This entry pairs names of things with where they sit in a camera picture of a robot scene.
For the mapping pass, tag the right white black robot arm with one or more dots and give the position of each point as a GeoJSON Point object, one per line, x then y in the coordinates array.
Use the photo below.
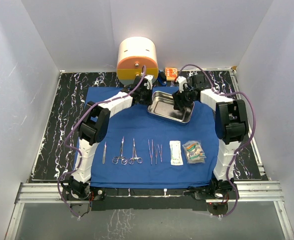
{"type": "Point", "coordinates": [231, 126]}

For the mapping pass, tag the steel forceps ring handles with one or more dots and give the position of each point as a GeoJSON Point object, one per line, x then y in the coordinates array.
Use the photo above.
{"type": "Point", "coordinates": [134, 158]}

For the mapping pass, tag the long white green pouch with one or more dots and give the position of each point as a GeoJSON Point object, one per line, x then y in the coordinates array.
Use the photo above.
{"type": "Point", "coordinates": [175, 153]}

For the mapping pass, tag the green clear supply packet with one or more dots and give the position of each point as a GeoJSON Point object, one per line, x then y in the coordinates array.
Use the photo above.
{"type": "Point", "coordinates": [192, 152]}

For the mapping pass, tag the white blue supply packet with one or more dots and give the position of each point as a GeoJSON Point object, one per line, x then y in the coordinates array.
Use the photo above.
{"type": "Point", "coordinates": [202, 153]}

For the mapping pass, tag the small orange spiral notebook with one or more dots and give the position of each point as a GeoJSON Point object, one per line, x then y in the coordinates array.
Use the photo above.
{"type": "Point", "coordinates": [170, 73]}

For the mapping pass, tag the blue black clip tool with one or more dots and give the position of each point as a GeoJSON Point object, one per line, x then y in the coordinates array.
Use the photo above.
{"type": "Point", "coordinates": [162, 80]}

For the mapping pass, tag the aluminium frame rail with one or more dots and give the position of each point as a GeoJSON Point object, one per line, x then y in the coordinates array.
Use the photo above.
{"type": "Point", "coordinates": [144, 199]}

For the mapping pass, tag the long serrated steel forceps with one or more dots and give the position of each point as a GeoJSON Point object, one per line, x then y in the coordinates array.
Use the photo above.
{"type": "Point", "coordinates": [150, 147]}

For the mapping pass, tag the steel tweezers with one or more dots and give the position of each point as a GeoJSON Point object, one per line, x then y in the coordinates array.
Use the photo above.
{"type": "Point", "coordinates": [156, 153]}
{"type": "Point", "coordinates": [160, 152]}

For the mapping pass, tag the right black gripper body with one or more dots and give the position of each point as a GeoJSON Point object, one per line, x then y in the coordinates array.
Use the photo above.
{"type": "Point", "coordinates": [188, 97]}

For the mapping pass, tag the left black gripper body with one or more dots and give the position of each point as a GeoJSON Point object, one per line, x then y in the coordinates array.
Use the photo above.
{"type": "Point", "coordinates": [146, 97]}

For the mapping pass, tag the blue surgical cloth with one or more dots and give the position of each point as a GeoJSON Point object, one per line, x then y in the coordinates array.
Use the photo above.
{"type": "Point", "coordinates": [136, 123]}

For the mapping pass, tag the remaining ring-handled clamp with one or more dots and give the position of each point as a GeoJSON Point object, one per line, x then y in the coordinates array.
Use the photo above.
{"type": "Point", "coordinates": [122, 158]}

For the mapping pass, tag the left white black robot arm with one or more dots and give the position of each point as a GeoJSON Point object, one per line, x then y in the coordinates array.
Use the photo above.
{"type": "Point", "coordinates": [93, 127]}

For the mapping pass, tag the steel instrument tray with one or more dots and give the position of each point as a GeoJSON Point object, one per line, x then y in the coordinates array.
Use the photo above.
{"type": "Point", "coordinates": [163, 107]}

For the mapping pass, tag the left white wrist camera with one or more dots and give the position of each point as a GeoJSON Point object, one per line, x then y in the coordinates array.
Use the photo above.
{"type": "Point", "coordinates": [148, 81]}

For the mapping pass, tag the round three-drawer storage box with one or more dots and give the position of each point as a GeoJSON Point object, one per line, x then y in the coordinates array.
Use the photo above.
{"type": "Point", "coordinates": [134, 53]}

